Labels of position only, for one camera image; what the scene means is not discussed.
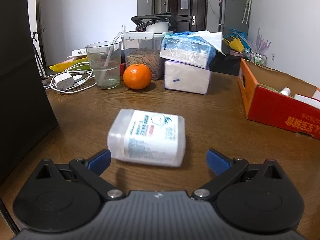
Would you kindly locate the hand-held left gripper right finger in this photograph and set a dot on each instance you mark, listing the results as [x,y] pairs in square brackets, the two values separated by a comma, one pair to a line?
[217,162]

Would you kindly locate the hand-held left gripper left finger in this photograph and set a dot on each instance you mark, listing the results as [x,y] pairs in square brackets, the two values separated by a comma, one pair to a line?
[100,160]

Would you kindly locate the white rectangular plastic bottle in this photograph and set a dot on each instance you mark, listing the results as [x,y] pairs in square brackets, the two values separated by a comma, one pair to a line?
[150,140]

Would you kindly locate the red cardboard box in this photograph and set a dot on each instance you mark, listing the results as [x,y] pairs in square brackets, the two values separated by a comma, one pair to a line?
[275,110]

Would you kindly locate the white spray bottle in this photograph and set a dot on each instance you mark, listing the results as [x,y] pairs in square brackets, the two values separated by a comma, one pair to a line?
[285,91]

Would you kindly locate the red white lint brush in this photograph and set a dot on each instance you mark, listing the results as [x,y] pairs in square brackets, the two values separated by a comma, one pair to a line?
[306,100]

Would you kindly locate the clear drinking glass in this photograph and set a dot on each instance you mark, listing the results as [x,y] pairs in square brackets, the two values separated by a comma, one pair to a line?
[105,80]

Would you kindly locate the purple tissue pack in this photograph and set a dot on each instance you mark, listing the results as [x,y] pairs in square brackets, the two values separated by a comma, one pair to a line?
[185,77]

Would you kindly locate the orange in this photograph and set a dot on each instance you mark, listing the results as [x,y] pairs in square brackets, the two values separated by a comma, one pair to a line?
[137,77]

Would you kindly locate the clear drinking straw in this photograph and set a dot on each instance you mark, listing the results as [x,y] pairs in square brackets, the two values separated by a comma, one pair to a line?
[110,55]

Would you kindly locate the clear food container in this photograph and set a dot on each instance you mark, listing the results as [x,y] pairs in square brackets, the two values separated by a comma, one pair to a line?
[142,60]

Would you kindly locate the pink bucket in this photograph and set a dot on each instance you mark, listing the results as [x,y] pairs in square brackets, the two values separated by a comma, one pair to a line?
[235,52]

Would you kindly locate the black paper bag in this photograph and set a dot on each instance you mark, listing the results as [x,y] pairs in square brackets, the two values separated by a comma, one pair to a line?
[20,80]

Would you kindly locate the blue tissue pack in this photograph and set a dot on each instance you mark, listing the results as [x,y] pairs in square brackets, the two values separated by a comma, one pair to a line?
[185,50]

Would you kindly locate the yellow plastic toy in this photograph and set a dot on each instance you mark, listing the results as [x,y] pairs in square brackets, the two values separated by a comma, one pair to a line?
[236,45]

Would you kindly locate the black tripod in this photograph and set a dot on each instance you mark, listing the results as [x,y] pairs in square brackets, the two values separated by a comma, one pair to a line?
[37,52]

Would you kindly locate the purple feather decoration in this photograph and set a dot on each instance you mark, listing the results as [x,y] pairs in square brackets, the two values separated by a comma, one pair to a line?
[261,41]

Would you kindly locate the blue plastic toy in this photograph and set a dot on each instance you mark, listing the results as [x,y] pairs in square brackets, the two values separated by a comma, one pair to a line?
[238,33]

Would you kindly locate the white bowl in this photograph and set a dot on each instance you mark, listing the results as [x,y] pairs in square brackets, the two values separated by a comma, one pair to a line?
[157,27]

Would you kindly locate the grey refrigerator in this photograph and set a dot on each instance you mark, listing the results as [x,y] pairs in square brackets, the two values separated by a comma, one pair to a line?
[232,15]

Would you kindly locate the dark brown door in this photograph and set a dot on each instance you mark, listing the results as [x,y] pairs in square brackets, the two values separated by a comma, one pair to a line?
[200,10]

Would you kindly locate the folded white umbrella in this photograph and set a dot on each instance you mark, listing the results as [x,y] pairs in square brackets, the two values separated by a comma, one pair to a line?
[246,7]

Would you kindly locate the white wall socket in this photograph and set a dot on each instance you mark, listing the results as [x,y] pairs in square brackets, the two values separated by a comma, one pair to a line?
[273,56]

